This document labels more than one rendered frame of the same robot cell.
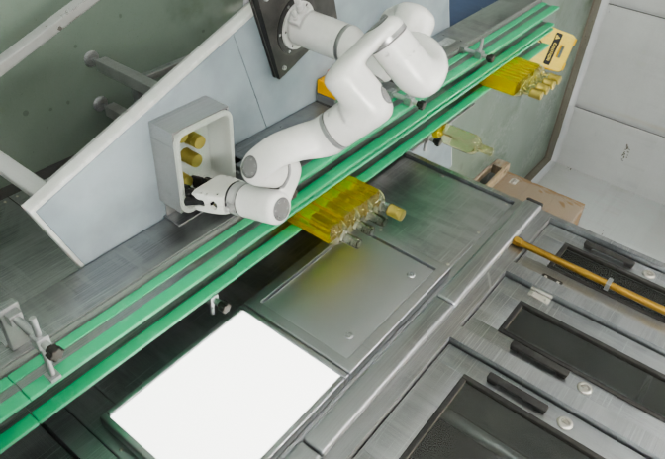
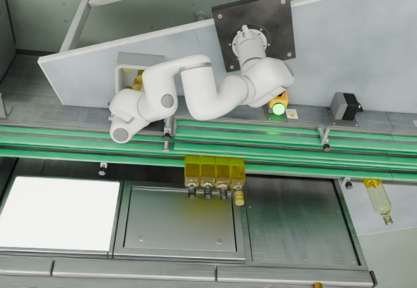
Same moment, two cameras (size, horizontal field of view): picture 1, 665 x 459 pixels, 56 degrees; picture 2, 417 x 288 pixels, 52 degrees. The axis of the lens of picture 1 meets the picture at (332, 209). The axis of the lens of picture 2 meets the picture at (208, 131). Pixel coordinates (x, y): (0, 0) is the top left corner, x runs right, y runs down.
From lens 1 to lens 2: 0.99 m
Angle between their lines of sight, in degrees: 35
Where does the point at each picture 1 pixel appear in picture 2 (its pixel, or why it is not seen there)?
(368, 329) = (154, 244)
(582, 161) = not seen: outside the picture
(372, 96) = (153, 95)
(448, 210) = (308, 231)
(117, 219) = (89, 92)
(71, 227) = (59, 81)
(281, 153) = (117, 101)
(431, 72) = (200, 105)
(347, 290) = (176, 218)
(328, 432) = (66, 267)
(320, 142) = (134, 107)
